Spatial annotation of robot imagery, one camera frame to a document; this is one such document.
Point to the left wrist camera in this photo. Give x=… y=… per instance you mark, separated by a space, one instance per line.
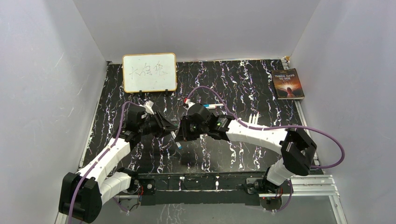
x=148 y=107

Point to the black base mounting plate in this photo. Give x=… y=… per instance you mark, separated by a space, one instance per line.
x=199 y=188

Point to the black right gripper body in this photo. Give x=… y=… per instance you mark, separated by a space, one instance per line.
x=193 y=130

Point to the dark paperback book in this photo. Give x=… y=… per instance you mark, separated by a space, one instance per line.
x=287 y=84

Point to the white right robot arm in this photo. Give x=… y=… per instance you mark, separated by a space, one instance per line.
x=295 y=146

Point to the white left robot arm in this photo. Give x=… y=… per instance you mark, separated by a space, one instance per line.
x=85 y=192

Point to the small whiteboard with writing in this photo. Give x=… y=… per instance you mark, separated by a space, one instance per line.
x=149 y=72

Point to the aluminium frame rail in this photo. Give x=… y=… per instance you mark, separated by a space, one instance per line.
x=312 y=185

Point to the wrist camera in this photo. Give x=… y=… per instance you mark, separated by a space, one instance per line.
x=148 y=107
x=187 y=103

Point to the light blue capped marker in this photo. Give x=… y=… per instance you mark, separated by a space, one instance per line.
x=213 y=106

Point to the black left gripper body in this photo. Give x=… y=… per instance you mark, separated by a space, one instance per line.
x=153 y=126

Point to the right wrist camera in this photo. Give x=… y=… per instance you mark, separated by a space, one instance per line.
x=187 y=103

